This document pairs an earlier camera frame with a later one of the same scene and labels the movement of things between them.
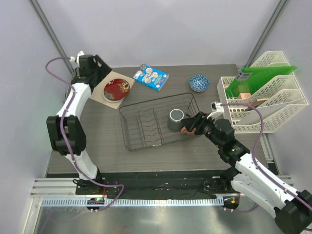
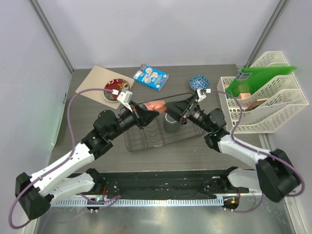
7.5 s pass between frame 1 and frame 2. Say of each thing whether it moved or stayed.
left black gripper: moved
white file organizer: stayed
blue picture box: stayed
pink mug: moved
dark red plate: stayed
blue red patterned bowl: stayed
